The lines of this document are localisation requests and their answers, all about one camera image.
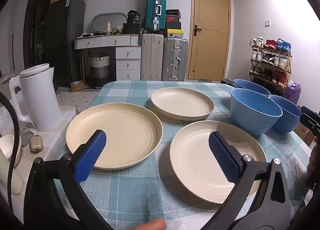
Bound white rounded object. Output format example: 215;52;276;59
0;152;24;195

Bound person's left hand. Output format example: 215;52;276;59
131;219;167;230

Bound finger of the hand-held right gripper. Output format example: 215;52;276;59
299;106;320;135

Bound teal suitcase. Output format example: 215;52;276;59
144;0;167;33

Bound woven laundry basket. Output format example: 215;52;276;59
89;53;110;78

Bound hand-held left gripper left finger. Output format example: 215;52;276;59
24;129;113;230

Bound white electric kettle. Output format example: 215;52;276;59
9;63;63;132

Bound white desk with drawers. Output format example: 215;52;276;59
74;34;142;81

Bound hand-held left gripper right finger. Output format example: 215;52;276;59
205;131;292;230

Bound small cardboard box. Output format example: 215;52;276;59
70;81;87;93

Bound cream plate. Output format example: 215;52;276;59
65;103;163;170
170;120;267;205
151;87;215;121

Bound silver suitcase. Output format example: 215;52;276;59
161;36;188;81

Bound white round dish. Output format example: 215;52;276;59
0;135;22;168

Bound dark patterned rug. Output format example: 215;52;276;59
55;86;100;93

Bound printed cardboard box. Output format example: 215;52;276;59
294;122;313;143

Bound black paper bag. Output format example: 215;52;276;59
127;10;141;24

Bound black cable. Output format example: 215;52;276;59
0;92;21;207

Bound shoe rack with shoes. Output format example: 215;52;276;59
249;36;292;85

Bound beige suitcase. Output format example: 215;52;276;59
140;33;164;81

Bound blue bowl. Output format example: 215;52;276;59
230;88;283;136
234;78;272;96
269;94;303;133

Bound black storage box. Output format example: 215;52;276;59
122;23;140;35

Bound wooden door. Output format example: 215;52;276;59
187;0;230;81

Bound oval mirror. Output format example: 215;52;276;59
90;12;128;33

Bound beige earbuds case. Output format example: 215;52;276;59
29;135;44;154

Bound purple plastic bag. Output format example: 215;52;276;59
285;82;301;106

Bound teal checked tablecloth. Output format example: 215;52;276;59
54;80;312;230

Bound dark grey refrigerator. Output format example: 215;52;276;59
45;0;86;88

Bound cream dotted mat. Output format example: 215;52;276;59
55;91;102;113

